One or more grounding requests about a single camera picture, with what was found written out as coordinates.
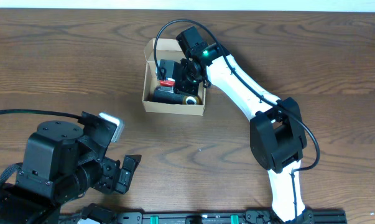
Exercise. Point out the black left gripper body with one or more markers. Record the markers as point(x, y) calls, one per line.
point(111, 175)

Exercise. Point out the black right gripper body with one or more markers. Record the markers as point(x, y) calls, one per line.
point(177, 79)

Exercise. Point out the cardboard box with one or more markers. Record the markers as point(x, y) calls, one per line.
point(166, 49)

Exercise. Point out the yellow tape roll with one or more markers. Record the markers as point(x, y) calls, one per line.
point(191, 100)

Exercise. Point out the blue whiteboard eraser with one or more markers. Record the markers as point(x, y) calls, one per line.
point(161, 96)

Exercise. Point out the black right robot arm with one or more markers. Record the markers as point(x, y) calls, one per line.
point(277, 133)

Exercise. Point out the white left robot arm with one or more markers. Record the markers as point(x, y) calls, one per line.
point(61, 162)

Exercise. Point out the black mounting rail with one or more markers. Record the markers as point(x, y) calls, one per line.
point(97, 214)

